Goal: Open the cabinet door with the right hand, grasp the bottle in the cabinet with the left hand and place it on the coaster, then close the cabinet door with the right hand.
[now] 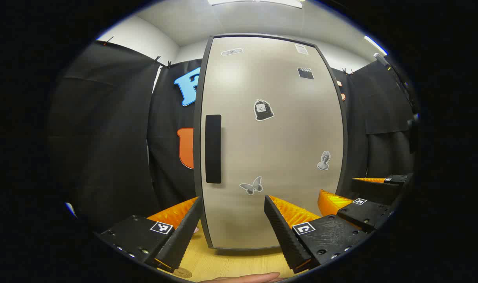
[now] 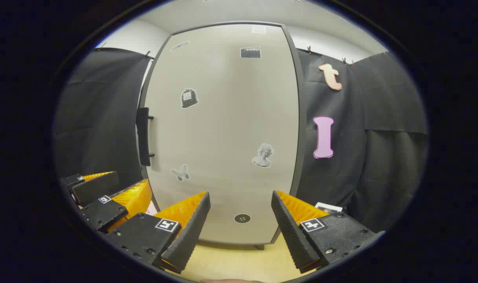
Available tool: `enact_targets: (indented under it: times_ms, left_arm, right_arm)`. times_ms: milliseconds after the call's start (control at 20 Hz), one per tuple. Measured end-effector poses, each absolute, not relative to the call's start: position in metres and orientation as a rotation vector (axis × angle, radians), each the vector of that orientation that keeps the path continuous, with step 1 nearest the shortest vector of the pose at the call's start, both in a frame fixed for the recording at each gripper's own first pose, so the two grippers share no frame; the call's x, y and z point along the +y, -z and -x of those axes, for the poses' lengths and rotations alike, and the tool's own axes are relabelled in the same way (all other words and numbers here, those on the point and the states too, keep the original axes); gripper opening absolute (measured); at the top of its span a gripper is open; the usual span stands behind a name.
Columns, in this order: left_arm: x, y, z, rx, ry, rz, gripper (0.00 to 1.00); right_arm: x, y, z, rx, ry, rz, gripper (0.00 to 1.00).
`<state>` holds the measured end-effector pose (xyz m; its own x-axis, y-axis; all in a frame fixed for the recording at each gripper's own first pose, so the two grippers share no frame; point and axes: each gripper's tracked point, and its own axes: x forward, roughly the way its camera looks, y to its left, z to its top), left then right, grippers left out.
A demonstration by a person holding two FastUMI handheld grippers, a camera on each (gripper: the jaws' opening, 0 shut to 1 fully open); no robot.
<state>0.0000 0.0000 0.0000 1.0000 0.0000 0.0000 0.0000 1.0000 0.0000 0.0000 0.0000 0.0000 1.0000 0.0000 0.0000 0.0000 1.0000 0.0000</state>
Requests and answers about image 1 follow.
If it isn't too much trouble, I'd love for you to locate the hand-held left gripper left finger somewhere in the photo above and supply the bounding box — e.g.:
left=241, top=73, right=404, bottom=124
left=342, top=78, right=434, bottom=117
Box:
left=98, top=196, right=204, bottom=274

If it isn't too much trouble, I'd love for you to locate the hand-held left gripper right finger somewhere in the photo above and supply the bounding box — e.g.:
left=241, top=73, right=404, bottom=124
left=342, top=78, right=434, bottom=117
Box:
left=264, top=195, right=371, bottom=274

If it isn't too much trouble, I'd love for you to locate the beige cabinet door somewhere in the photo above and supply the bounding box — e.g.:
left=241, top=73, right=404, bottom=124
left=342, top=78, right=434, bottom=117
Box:
left=194, top=33, right=348, bottom=251

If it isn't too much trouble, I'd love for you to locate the black cabinet door handle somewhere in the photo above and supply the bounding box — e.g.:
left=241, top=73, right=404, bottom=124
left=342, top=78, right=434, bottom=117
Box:
left=205, top=114, right=222, bottom=184

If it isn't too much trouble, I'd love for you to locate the ceiling light panel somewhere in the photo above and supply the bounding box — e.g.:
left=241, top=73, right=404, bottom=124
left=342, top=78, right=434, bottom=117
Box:
left=364, top=35, right=388, bottom=56
left=207, top=0, right=303, bottom=9

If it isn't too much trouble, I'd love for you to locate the black backdrop cloth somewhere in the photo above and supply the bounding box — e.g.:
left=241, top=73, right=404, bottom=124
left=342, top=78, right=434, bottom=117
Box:
left=48, top=39, right=416, bottom=232

